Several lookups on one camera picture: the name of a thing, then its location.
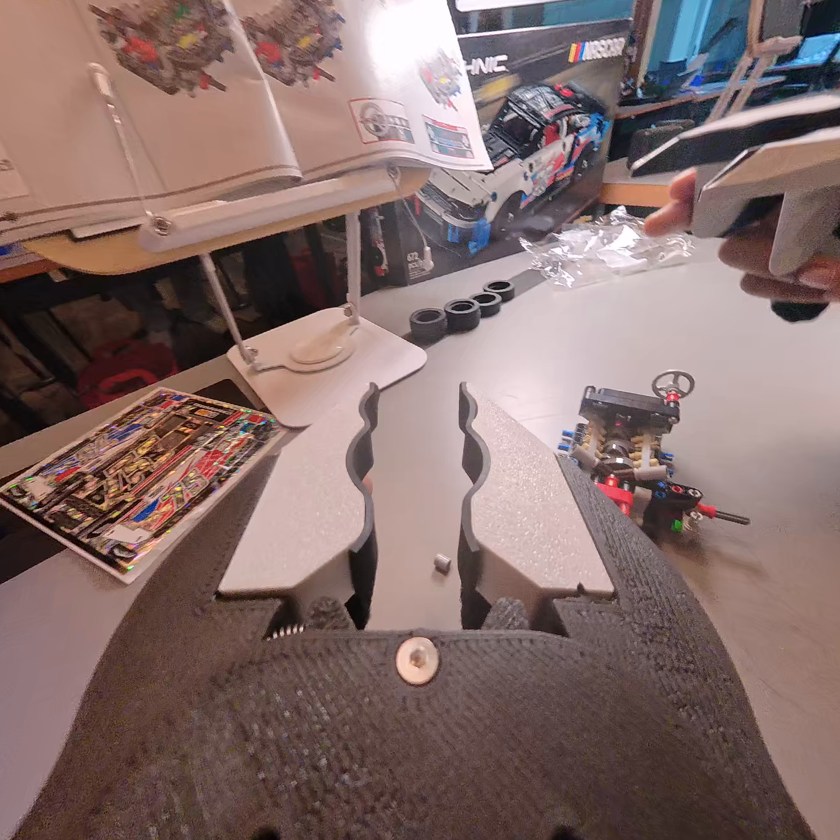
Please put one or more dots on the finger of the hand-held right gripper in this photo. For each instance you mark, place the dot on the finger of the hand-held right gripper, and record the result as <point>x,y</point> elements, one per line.
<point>774,170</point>
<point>754,128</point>

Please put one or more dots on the grey lego bush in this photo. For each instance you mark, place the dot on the grey lego bush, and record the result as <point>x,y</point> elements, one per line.
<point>441,564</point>

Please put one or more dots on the lego instruction booklet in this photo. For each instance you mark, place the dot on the lego instruction booklet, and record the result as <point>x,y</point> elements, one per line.
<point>197,118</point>

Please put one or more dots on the lego car chassis assembly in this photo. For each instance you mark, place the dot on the lego car chassis assembly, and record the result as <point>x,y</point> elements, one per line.
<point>630,407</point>

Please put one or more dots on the red bag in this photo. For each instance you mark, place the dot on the red bag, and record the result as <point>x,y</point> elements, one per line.
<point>124,374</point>

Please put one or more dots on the clear plastic bag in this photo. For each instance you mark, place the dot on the clear plastic bag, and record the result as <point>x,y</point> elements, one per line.
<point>604,249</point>

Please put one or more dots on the holographic sticker sheet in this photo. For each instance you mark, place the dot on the holographic sticker sheet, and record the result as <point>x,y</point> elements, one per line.
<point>131,472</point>

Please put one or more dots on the person's right hand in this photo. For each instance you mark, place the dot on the person's right hand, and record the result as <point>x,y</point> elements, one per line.
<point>673,203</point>

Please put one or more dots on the black lego set box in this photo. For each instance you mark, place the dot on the black lego set box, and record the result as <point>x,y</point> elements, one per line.
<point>558,85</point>

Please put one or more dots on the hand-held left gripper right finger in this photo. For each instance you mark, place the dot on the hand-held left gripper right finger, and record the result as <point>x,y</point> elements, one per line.
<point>538,518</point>

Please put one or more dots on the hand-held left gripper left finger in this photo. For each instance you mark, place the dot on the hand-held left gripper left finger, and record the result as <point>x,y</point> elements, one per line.
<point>295,512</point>

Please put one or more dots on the black rubber lego tire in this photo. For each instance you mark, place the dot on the black rubber lego tire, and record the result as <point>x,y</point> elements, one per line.
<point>420,331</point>
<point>454,323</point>
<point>493,310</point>
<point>508,292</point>

